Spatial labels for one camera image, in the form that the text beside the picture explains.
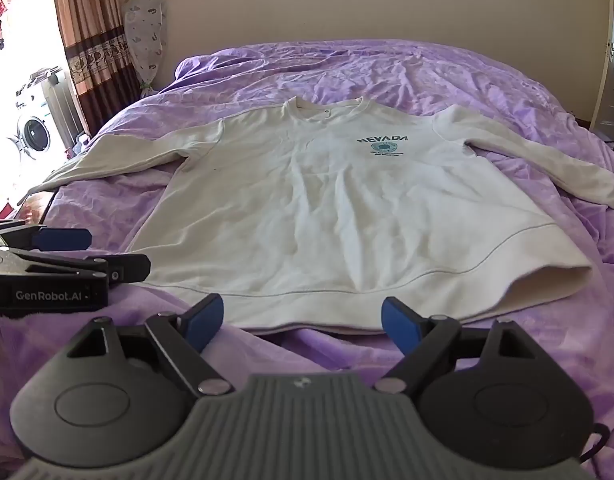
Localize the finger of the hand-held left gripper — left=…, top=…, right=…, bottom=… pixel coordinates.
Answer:
left=0, top=219, right=94, bottom=252
left=0, top=247, right=152, bottom=286

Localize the white washing machine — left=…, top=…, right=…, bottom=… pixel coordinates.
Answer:
left=14, top=76, right=72, bottom=158

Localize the purple blanket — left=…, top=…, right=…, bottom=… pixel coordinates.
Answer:
left=0, top=38, right=614, bottom=480

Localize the black cable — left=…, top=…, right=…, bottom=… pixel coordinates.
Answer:
left=577, top=422, right=610, bottom=471

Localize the brown wooden bedside furniture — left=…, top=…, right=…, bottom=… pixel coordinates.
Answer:
left=11, top=191, right=55, bottom=222

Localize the standing fan in patterned cover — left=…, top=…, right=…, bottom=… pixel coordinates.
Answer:
left=123, top=0, right=168, bottom=98

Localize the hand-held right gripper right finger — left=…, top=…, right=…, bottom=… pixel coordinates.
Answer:
left=372, top=297, right=534, bottom=395

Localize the white printed sweatshirt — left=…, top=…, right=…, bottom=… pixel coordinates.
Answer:
left=26, top=94, right=614, bottom=335

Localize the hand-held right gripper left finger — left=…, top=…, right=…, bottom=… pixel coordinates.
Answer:
left=67, top=293, right=235, bottom=395

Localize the brown patterned curtain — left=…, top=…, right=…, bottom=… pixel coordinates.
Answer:
left=50, top=0, right=144, bottom=136

